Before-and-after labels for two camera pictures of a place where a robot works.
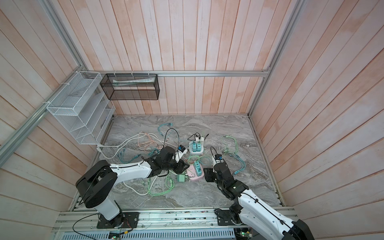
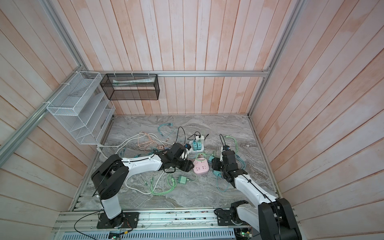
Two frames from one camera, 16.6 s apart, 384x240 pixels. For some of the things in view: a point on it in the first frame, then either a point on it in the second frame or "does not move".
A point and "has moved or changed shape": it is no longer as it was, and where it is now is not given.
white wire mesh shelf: (82, 108) does not move
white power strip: (196, 147) does not move
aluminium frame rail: (170, 73) does not move
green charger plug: (181, 178) does not move
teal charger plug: (198, 169) has moved or changed shape
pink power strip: (192, 174) → (200, 167)
